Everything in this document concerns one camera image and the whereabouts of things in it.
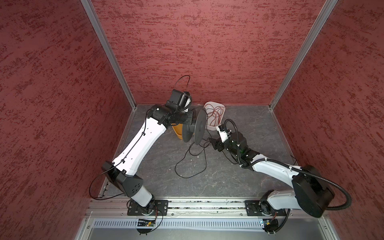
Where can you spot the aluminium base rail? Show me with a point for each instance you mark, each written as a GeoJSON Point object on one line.
{"type": "Point", "coordinates": [224, 207]}

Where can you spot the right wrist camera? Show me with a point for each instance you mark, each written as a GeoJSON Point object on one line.
{"type": "Point", "coordinates": [224, 133]}

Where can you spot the aluminium corner post left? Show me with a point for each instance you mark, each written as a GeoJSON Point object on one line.
{"type": "Point", "coordinates": [92, 15]}

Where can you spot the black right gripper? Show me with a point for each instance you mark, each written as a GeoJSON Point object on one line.
{"type": "Point", "coordinates": [216, 143]}

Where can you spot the yellow plastic tray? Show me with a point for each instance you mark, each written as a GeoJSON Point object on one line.
{"type": "Point", "coordinates": [178, 130]}

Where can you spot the white plastic tray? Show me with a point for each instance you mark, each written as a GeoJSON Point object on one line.
{"type": "Point", "coordinates": [215, 113]}

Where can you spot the small circuit board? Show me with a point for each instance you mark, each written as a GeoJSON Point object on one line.
{"type": "Point", "coordinates": [145, 226]}
{"type": "Point", "coordinates": [270, 226]}

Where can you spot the aluminium corner post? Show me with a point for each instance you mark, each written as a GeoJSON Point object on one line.
{"type": "Point", "coordinates": [317, 26]}
{"type": "Point", "coordinates": [92, 15]}

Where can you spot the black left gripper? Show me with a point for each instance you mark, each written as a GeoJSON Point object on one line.
{"type": "Point", "coordinates": [188, 120]}

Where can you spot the left small circuit board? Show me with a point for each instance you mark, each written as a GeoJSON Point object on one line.
{"type": "Point", "coordinates": [145, 226]}

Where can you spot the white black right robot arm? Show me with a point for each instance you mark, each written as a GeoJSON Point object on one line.
{"type": "Point", "coordinates": [309, 194]}

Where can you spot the aluminium corner post right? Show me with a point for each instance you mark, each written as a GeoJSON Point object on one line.
{"type": "Point", "coordinates": [317, 26]}

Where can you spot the right small circuit board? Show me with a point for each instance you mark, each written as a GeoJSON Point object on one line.
{"type": "Point", "coordinates": [270, 226]}

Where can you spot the grey perforated cable spool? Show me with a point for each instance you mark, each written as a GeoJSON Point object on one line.
{"type": "Point", "coordinates": [196, 126]}

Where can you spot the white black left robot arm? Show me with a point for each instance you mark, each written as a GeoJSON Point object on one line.
{"type": "Point", "coordinates": [122, 171]}

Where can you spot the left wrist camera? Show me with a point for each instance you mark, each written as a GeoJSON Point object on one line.
{"type": "Point", "coordinates": [179, 101]}

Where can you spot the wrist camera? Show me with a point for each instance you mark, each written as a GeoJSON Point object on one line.
{"type": "Point", "coordinates": [179, 101]}
{"type": "Point", "coordinates": [224, 133]}

